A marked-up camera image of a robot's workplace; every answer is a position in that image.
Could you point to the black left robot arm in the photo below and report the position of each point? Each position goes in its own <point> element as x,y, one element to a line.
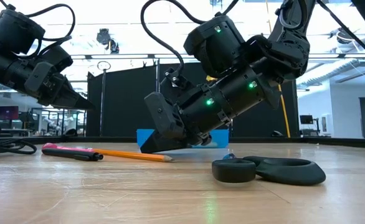
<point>2,68</point>

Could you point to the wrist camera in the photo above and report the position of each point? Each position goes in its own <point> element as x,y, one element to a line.
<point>174,79</point>
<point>56,59</point>

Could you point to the pink highlighter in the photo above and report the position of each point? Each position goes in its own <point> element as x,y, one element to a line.
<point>64,147</point>

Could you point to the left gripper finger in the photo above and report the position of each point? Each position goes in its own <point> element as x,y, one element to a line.
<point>40,77</point>

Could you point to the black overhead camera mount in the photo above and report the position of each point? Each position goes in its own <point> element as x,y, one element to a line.
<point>104,35</point>

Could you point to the blue plastic supply box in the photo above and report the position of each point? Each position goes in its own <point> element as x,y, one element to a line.
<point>221,138</point>

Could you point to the black partition screen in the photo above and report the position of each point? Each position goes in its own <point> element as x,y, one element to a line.
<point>123,102</point>

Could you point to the small black monitor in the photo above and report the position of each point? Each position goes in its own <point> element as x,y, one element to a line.
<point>306,119</point>

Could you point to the orange pencil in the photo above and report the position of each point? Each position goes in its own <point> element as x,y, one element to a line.
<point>132,155</point>

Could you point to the monitor with red screen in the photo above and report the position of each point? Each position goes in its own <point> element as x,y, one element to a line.
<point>8,113</point>

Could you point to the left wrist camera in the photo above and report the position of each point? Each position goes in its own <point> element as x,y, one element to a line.
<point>56,59</point>

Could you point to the pink marker pen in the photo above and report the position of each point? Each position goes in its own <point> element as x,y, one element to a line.
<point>70,154</point>

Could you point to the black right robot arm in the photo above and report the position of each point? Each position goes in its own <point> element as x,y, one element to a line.
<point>288,46</point>

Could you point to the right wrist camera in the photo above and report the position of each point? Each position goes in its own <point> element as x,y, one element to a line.
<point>174,79</point>

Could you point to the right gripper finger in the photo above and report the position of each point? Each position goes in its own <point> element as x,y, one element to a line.
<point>165,118</point>

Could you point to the yellow tape tag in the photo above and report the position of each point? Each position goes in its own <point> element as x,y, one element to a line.
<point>210,78</point>

